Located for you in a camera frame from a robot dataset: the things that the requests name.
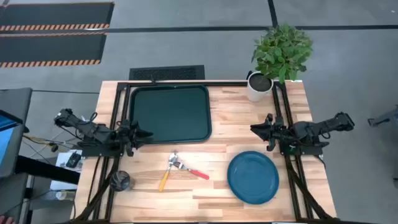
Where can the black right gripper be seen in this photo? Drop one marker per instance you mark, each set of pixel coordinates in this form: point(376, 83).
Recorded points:
point(276, 132)

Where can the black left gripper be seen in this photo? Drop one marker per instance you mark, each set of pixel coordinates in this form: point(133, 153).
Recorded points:
point(129, 133)

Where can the blue round plate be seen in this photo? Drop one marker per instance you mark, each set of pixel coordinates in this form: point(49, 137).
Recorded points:
point(253, 177)

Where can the dark transparent cup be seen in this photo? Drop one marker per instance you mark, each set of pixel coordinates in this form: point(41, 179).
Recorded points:
point(119, 181)

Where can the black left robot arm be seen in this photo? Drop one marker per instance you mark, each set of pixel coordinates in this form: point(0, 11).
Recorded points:
point(93, 130)

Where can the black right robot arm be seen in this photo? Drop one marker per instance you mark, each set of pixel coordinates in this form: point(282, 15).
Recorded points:
point(326, 126)

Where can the dark green plastic tray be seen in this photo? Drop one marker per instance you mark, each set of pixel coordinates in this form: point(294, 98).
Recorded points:
point(171, 112)

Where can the white plant pot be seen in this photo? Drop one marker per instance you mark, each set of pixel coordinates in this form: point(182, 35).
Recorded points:
point(255, 93)

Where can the black perforated floor mat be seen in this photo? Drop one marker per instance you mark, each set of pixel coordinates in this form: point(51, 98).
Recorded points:
point(166, 73)

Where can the small black device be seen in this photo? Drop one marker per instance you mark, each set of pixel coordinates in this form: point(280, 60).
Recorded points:
point(73, 159)

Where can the green leafy plant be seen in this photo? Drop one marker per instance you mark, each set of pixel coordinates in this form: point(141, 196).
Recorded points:
point(281, 51)

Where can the white paper sheet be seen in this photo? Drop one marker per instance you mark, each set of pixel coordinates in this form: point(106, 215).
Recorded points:
point(62, 183)

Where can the black desk beam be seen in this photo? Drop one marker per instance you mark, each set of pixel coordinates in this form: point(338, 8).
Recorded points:
point(49, 169)

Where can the clear plastic bottle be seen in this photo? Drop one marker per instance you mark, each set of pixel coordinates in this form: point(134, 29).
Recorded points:
point(63, 195)

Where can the grey stand base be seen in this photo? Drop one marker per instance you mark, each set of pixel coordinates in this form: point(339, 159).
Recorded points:
point(384, 119)

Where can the black hazard striped floor mat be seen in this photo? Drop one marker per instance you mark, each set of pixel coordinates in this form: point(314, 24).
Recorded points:
point(56, 14)
point(49, 46)

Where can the computer monitor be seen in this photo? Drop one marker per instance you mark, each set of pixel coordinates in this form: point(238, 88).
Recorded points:
point(9, 146)

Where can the person's hand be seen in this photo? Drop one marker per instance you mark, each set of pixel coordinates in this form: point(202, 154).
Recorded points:
point(6, 220)

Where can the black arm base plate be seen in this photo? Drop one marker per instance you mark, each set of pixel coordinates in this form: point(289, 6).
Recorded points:
point(306, 151)
point(99, 152)

